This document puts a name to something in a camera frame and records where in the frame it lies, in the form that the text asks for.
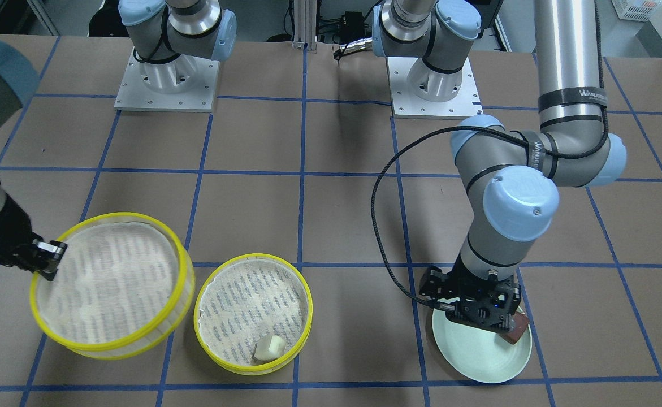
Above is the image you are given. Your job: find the light green plate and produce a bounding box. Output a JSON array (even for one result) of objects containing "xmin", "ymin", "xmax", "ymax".
[{"xmin": 431, "ymin": 311, "xmax": 532, "ymax": 384}]

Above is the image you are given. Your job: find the dark red bun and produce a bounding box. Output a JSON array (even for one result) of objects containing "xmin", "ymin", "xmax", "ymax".
[{"xmin": 501, "ymin": 311, "xmax": 529, "ymax": 345}]

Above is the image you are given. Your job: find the yellow steamer tray with cloth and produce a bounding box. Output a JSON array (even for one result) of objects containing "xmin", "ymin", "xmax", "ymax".
[{"xmin": 29, "ymin": 212, "xmax": 196, "ymax": 360}]

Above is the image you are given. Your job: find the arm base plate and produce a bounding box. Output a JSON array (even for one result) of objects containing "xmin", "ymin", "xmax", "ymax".
[
  {"xmin": 114, "ymin": 51, "xmax": 220, "ymax": 114},
  {"xmin": 387, "ymin": 57, "xmax": 483, "ymax": 119}
]

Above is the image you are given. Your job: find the yellow steamer base with cloth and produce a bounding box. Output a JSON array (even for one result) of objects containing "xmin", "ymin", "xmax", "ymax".
[{"xmin": 193, "ymin": 253, "xmax": 314, "ymax": 376}]

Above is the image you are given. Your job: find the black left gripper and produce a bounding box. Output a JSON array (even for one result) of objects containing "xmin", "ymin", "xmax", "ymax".
[{"xmin": 419, "ymin": 265, "xmax": 521, "ymax": 332}]

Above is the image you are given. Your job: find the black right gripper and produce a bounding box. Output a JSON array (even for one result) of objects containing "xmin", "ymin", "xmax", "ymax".
[{"xmin": 0, "ymin": 197, "xmax": 69, "ymax": 282}]

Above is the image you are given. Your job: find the white steamed bun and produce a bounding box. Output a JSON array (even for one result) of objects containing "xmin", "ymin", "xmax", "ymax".
[{"xmin": 253, "ymin": 335, "xmax": 287, "ymax": 363}]

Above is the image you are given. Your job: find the aluminium frame post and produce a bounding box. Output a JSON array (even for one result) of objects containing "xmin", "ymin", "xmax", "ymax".
[{"xmin": 292, "ymin": 0, "xmax": 318, "ymax": 53}]

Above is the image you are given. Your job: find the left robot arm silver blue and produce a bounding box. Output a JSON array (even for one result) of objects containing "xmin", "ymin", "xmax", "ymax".
[{"xmin": 370, "ymin": 1, "xmax": 627, "ymax": 343}]

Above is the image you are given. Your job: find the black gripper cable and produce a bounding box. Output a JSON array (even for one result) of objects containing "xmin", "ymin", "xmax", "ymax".
[{"xmin": 371, "ymin": 0, "xmax": 610, "ymax": 309}]

